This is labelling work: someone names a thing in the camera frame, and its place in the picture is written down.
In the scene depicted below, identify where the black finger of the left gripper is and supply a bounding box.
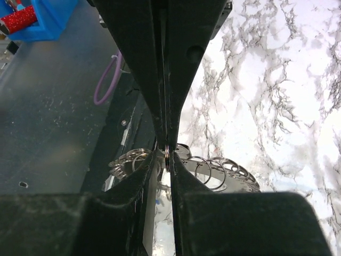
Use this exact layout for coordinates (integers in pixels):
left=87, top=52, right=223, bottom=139
left=164, top=1, right=226, bottom=150
left=93, top=1, right=167, bottom=149

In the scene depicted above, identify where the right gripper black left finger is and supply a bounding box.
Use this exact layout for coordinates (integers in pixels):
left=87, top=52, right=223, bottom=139
left=1, top=152, right=157, bottom=255

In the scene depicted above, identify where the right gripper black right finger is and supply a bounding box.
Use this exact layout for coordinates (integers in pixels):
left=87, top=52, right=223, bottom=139
left=170, top=152, right=331, bottom=255

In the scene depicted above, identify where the silver disc keyring holder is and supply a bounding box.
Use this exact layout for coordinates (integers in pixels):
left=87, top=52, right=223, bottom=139
left=103, top=143, right=260, bottom=193

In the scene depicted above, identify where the blue bin on floor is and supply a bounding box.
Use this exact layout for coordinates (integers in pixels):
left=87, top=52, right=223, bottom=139
left=1, top=0, right=78, bottom=42

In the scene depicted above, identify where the red glitter toy microphone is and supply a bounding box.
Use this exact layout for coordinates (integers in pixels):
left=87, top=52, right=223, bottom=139
left=1, top=5, right=38, bottom=36

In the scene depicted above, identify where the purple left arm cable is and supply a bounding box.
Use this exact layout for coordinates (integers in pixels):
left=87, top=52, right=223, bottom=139
left=94, top=52, right=123, bottom=105

